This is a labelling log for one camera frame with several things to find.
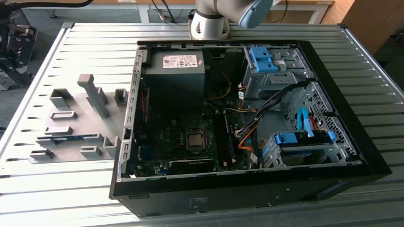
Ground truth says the blue labelled RAM stick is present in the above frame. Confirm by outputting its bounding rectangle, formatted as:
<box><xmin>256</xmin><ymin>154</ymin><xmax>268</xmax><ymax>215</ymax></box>
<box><xmin>50</xmin><ymin>134</ymin><xmax>99</xmax><ymax>145</ymax></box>

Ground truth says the grey parts rack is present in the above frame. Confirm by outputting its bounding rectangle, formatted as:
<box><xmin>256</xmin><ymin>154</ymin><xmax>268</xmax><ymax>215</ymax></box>
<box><xmin>28</xmin><ymin>73</ymin><xmax>131</xmax><ymax>164</ymax></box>

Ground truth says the long wooden desk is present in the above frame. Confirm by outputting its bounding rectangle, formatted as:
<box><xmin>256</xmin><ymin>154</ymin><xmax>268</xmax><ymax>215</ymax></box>
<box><xmin>91</xmin><ymin>0</ymin><xmax>196</xmax><ymax>24</ymax></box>

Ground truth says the grey power supply unit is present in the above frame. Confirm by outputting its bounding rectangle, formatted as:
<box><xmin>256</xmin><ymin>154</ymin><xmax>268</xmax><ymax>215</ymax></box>
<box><xmin>146</xmin><ymin>49</ymin><xmax>208</xmax><ymax>106</ymax></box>

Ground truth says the green motherboard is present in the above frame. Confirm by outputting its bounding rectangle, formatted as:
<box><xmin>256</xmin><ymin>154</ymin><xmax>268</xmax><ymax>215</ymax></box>
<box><xmin>131</xmin><ymin>110</ymin><xmax>254</xmax><ymax>177</ymax></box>

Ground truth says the metal socket cover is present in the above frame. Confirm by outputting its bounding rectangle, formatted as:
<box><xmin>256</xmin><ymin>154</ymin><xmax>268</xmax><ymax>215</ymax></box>
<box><xmin>184</xmin><ymin>127</ymin><xmax>210</xmax><ymax>155</ymax></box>

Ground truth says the silver CPU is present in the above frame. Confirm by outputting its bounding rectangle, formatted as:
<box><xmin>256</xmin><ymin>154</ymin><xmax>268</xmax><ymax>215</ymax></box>
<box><xmin>188</xmin><ymin>133</ymin><xmax>204</xmax><ymax>148</ymax></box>

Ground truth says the black graphics card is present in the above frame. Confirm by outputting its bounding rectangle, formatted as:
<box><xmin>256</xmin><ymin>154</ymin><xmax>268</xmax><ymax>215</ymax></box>
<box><xmin>167</xmin><ymin>157</ymin><xmax>216</xmax><ymax>175</ymax></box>

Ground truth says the blue drive carrier latch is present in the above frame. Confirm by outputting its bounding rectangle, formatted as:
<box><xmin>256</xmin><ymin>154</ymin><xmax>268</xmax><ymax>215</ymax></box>
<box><xmin>248</xmin><ymin>46</ymin><xmax>282</xmax><ymax>73</ymax></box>

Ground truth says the tall metal drive cage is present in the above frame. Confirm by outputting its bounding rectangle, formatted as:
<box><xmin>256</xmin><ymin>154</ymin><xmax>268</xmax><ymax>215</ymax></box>
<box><xmin>242</xmin><ymin>46</ymin><xmax>316</xmax><ymax>100</ymax></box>

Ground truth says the black open PC case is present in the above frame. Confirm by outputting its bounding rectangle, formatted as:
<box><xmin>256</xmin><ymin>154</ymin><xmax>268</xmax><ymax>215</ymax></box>
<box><xmin>108</xmin><ymin>40</ymin><xmax>392</xmax><ymax>217</ymax></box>

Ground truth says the white framed wooden desk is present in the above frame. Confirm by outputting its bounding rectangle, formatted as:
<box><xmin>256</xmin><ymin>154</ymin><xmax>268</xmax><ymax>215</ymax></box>
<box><xmin>270</xmin><ymin>0</ymin><xmax>336</xmax><ymax>25</ymax></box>

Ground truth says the blue disk carrier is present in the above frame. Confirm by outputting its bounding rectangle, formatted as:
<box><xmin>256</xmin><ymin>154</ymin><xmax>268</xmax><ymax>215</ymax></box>
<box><xmin>274</xmin><ymin>131</ymin><xmax>336</xmax><ymax>145</ymax></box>

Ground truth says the black hard disk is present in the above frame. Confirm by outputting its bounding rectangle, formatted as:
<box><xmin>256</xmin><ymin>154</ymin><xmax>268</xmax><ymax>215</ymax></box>
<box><xmin>296</xmin><ymin>131</ymin><xmax>330</xmax><ymax>145</ymax></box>

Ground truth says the low metal disk bay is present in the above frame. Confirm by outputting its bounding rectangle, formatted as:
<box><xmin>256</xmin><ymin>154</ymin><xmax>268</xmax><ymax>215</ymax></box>
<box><xmin>258</xmin><ymin>131</ymin><xmax>352</xmax><ymax>168</ymax></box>

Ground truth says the wooden cabinet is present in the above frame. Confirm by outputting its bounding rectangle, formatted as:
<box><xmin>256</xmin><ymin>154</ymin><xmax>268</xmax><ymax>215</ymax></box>
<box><xmin>342</xmin><ymin>0</ymin><xmax>404</xmax><ymax>55</ymax></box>

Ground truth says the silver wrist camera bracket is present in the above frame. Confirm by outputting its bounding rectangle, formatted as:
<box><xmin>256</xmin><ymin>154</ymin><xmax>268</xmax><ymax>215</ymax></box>
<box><xmin>14</xmin><ymin>24</ymin><xmax>36</xmax><ymax>36</ymax></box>

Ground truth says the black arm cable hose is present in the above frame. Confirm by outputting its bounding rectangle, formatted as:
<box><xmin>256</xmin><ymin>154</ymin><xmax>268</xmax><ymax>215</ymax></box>
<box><xmin>0</xmin><ymin>0</ymin><xmax>95</xmax><ymax>11</ymax></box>

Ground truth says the yellow black wire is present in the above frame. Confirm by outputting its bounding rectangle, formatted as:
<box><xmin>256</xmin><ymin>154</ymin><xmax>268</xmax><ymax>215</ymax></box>
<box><xmin>204</xmin><ymin>65</ymin><xmax>234</xmax><ymax>102</ymax></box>

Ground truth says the white grey wire bundle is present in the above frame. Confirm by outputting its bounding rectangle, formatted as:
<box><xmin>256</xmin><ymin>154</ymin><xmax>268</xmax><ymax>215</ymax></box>
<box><xmin>204</xmin><ymin>100</ymin><xmax>259</xmax><ymax>114</ymax></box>

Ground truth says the orange red power cable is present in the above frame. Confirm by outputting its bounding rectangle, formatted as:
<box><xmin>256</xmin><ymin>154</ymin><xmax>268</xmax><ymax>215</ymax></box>
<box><xmin>238</xmin><ymin>82</ymin><xmax>258</xmax><ymax>114</ymax></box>

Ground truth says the white plug wire bundle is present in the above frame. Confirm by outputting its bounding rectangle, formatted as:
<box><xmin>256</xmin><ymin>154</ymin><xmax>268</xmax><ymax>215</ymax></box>
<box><xmin>234</xmin><ymin>118</ymin><xmax>262</xmax><ymax>139</ymax></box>

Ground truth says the black cable bundle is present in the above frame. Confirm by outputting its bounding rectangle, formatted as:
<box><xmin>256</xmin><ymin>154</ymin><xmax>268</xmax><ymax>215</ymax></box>
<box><xmin>251</xmin><ymin>81</ymin><xmax>310</xmax><ymax>122</ymax></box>

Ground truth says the orange wire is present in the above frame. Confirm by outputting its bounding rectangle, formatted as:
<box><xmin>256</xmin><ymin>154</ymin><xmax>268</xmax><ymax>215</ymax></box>
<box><xmin>236</xmin><ymin>131</ymin><xmax>255</xmax><ymax>151</ymax></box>

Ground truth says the blue SATA wire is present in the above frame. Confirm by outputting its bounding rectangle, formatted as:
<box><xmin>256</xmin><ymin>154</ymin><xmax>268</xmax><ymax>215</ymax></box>
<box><xmin>296</xmin><ymin>107</ymin><xmax>316</xmax><ymax>138</ymax></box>

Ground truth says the red SATA wire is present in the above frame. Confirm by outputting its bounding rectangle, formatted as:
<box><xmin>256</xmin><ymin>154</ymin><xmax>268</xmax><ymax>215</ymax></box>
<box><xmin>308</xmin><ymin>114</ymin><xmax>320</xmax><ymax>133</ymax></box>

